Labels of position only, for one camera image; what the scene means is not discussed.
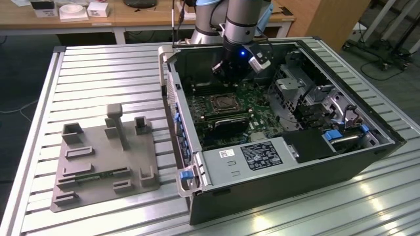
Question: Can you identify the metal socket cover frame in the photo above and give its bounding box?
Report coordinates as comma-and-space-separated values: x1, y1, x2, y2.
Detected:
210, 93, 243, 113

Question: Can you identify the white box with black top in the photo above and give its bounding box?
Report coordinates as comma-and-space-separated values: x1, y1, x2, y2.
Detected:
31, 0, 56, 18

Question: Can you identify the metal CPU socket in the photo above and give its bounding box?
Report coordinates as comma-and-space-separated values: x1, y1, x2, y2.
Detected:
207, 92, 246, 115

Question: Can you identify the grey power supply unit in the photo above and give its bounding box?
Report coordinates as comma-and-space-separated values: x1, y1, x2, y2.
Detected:
199, 136, 298, 185

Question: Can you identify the black plastic shroud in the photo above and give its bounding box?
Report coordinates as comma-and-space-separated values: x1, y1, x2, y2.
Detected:
282, 129, 339, 163

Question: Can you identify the grey parts rack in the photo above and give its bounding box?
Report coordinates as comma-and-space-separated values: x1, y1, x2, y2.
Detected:
48, 103, 162, 213

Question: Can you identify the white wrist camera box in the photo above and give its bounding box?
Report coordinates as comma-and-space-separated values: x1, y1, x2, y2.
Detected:
248, 44, 274, 74

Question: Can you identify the large blue drive clip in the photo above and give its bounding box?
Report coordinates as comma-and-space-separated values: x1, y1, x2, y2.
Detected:
323, 129, 343, 143

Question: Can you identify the white round holder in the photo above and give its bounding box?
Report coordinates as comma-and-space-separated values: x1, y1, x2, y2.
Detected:
58, 4, 90, 23

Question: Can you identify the black open PC case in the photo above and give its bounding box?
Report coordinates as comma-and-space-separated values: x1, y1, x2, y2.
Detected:
158, 36, 408, 226

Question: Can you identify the plain white box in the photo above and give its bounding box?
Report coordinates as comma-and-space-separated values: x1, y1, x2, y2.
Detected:
86, 1, 112, 18

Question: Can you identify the black round object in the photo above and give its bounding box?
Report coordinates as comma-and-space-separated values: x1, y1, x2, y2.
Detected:
123, 0, 159, 8

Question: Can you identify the black graphics card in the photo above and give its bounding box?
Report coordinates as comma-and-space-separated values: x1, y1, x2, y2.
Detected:
206, 115, 251, 145

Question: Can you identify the black wheeled equipment stand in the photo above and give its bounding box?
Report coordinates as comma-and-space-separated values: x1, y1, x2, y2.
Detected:
340, 0, 420, 72

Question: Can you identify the wooden desk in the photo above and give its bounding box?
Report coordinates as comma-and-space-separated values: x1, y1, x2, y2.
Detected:
0, 0, 296, 45

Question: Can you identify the metal disk bay cage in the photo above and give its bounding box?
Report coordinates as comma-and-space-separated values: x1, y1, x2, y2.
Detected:
266, 45, 332, 131

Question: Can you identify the small silver chipset heatsink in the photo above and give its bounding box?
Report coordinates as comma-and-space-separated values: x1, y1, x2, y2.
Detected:
250, 131, 268, 142

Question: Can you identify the green motherboard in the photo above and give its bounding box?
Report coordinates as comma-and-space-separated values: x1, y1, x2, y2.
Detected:
183, 80, 287, 150

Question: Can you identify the wooden cabinet panel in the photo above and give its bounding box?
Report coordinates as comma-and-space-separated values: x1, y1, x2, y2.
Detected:
288, 0, 374, 52

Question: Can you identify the green RAM stick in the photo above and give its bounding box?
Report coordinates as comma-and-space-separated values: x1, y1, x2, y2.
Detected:
75, 169, 116, 183

